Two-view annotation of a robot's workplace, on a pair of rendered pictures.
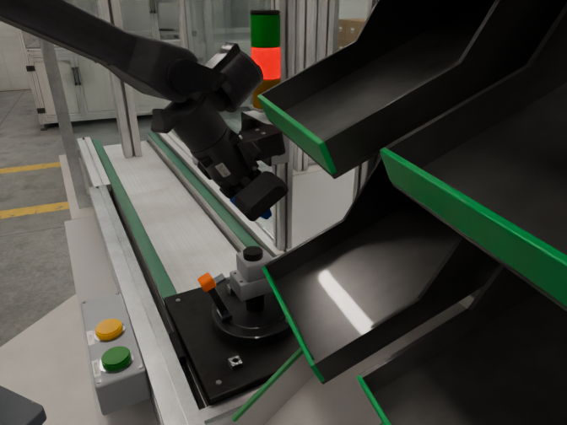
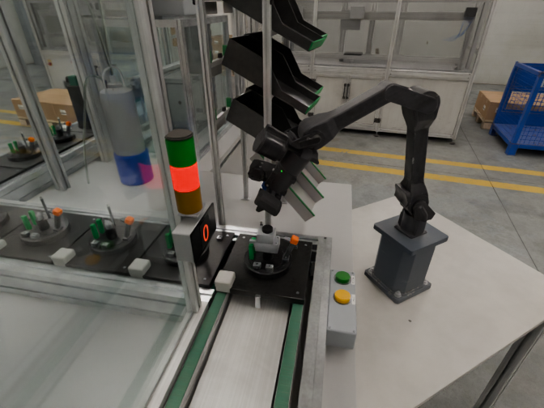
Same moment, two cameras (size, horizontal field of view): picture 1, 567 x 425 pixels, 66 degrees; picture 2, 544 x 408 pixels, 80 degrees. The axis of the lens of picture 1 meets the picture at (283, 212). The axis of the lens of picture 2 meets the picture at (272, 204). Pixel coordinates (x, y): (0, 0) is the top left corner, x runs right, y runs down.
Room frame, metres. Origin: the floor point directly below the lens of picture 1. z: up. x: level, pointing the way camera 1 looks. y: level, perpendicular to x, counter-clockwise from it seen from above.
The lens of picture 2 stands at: (1.11, 0.50, 1.61)
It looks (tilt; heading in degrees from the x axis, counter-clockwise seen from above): 32 degrees down; 219
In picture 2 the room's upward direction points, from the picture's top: straight up
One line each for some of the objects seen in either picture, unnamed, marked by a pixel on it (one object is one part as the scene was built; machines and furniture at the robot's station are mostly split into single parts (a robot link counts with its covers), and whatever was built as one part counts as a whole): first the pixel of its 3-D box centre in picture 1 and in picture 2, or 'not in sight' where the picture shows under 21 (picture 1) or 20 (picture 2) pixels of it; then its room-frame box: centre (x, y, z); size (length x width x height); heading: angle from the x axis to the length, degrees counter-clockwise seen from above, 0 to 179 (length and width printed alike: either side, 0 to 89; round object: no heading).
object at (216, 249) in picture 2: not in sight; (183, 240); (0.68, -0.18, 1.01); 0.24 x 0.24 x 0.13; 28
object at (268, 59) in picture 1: (266, 61); (184, 174); (0.78, 0.03, 1.33); 0.05 x 0.05 x 0.05
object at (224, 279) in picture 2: not in sight; (225, 281); (0.69, 0.00, 0.97); 0.05 x 0.05 x 0.04; 28
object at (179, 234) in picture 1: (210, 256); (230, 369); (0.84, 0.16, 0.91); 0.84 x 0.28 x 0.10; 28
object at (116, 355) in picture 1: (116, 360); (342, 278); (0.47, 0.24, 0.96); 0.04 x 0.04 x 0.02
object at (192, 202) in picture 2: (266, 92); (188, 197); (0.78, 0.03, 1.28); 0.05 x 0.05 x 0.05
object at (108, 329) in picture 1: (109, 330); (342, 297); (0.53, 0.28, 0.96); 0.04 x 0.04 x 0.02
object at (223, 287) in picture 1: (255, 320); (267, 264); (0.56, 0.05, 0.96); 0.24 x 0.24 x 0.02; 28
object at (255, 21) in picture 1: (265, 30); (180, 150); (0.78, 0.03, 1.38); 0.05 x 0.05 x 0.05
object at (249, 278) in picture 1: (259, 268); (264, 237); (0.56, 0.04, 1.06); 0.08 x 0.04 x 0.07; 118
